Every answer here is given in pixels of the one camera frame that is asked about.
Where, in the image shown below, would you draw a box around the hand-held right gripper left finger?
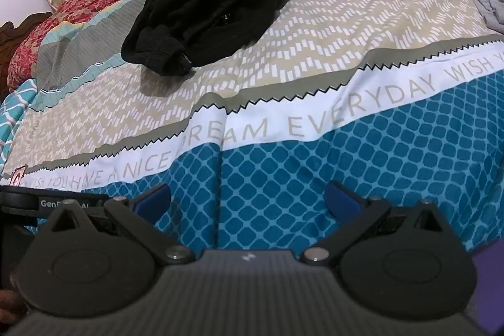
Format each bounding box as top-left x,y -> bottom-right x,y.
45,184 -> 195,266

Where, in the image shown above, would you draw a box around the patterned striped bed sheet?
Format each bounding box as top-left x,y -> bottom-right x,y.
0,0 -> 504,254

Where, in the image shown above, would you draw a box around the teal lattice patterned cloth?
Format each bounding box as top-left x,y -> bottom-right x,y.
0,78 -> 41,173

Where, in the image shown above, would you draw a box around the grey crumpled cloth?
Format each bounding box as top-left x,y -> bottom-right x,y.
470,0 -> 504,34

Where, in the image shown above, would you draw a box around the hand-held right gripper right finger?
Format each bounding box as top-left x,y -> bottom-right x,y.
300,180 -> 448,266

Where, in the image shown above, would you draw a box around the black pants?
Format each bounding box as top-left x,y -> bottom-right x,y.
121,0 -> 292,77

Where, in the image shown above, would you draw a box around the purple cloth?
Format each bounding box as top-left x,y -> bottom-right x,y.
472,242 -> 504,336

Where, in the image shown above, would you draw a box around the carved wooden headboard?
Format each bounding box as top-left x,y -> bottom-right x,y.
0,11 -> 54,93

